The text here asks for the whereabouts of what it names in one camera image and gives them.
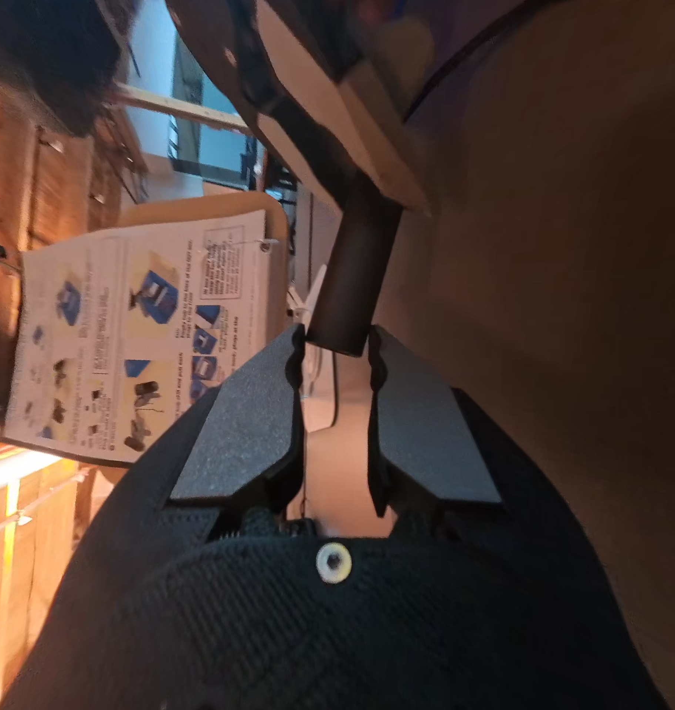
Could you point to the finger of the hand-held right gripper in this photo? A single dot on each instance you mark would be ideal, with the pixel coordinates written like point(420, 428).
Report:
point(371, 127)
point(298, 158)

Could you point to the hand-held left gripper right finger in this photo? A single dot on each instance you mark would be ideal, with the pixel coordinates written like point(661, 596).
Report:
point(432, 438)

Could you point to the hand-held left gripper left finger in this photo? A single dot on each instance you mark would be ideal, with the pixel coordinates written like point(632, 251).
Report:
point(243, 432)

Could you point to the instruction sheet on wooden stand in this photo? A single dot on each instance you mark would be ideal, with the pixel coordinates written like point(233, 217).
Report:
point(249, 202)

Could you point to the printed instruction sheet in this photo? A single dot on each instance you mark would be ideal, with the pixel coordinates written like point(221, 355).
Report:
point(121, 333)

